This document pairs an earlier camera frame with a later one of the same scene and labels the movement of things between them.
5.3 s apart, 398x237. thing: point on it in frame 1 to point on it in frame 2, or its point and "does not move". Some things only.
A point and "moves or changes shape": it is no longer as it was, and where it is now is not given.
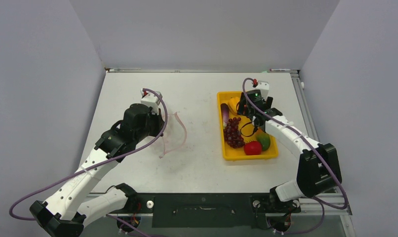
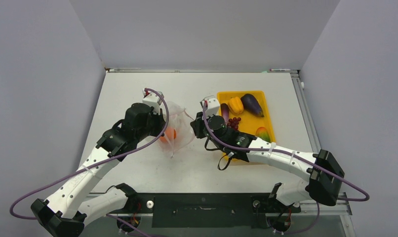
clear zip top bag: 175,134 moves or changes shape
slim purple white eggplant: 224,111 does not move
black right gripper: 243,106 to 199,123
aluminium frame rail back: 198,70 does not move
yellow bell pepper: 232,103 does not move
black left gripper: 159,122 does not move
